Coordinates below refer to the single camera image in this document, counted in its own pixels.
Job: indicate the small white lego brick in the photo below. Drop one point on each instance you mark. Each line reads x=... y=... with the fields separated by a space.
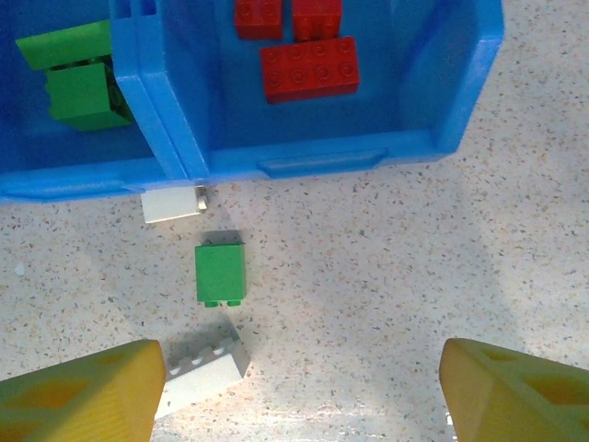
x=168 y=205

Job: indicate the long red lego brick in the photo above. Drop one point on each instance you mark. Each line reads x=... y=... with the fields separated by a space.
x=310 y=69

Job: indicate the green lego brick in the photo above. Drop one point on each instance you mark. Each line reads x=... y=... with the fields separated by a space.
x=64 y=43
x=83 y=96
x=221 y=274

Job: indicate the blue plastic bin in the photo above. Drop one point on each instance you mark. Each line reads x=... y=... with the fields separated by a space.
x=368 y=115
x=27 y=143

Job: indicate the long white lego brick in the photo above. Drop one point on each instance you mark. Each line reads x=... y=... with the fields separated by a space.
x=207 y=377

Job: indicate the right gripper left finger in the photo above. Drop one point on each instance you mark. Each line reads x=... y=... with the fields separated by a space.
x=83 y=400

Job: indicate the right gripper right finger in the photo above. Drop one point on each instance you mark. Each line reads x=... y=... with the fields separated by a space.
x=515 y=400

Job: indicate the short red lego brick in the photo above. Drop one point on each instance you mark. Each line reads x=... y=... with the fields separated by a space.
x=257 y=18

